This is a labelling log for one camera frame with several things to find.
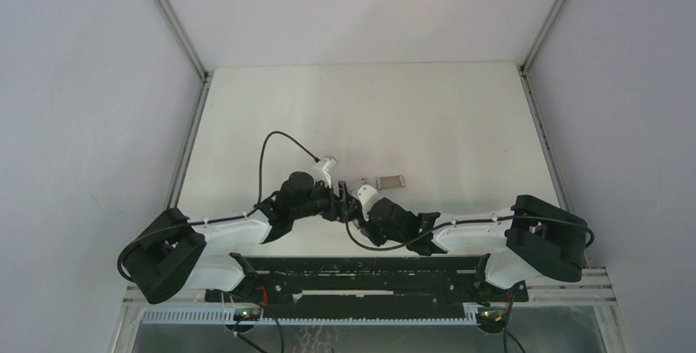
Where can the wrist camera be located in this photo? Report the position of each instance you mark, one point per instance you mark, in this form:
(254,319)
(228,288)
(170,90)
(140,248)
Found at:
(367,196)
(322,170)

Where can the left aluminium frame post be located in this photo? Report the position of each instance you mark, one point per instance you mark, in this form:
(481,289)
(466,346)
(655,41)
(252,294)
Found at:
(182,39)

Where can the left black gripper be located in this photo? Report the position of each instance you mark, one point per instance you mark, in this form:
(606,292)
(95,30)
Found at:
(334,212)

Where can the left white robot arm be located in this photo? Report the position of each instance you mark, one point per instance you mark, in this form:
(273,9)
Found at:
(174,254)

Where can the right green circuit board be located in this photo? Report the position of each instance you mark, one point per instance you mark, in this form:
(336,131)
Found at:
(494,316)

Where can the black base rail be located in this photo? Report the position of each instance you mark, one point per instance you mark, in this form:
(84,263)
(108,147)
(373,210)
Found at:
(364,288)

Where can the green circuit board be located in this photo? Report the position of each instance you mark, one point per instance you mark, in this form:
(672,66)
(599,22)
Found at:
(247,315)
(494,316)

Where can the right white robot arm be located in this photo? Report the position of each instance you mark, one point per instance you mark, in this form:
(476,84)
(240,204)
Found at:
(531,238)

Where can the left green circuit board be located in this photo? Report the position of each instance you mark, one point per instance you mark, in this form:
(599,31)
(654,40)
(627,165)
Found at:
(247,315)

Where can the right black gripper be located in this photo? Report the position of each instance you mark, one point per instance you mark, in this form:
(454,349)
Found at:
(368,231)

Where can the aluminium frame post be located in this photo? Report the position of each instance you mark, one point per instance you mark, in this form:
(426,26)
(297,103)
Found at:
(525,71)
(182,39)

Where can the red white staple box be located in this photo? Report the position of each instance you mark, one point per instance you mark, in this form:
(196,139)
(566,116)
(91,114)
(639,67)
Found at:
(358,182)

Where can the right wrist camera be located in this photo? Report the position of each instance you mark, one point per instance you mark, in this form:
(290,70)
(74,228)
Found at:
(367,196)

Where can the right aluminium frame post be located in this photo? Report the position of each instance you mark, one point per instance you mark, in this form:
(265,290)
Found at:
(525,71)

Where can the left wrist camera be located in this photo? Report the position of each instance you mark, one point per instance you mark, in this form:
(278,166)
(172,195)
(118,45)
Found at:
(322,170)

